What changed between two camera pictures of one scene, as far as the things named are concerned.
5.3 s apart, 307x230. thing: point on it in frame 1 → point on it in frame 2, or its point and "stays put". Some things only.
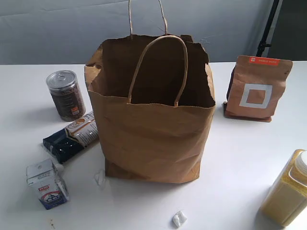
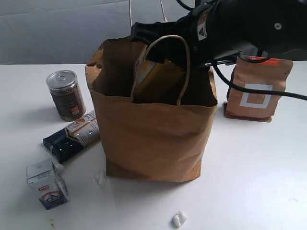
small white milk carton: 43,177 stays put
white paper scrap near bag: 100,178 stays put
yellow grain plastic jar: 288,200 → 157,83
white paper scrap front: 179,218 stays put
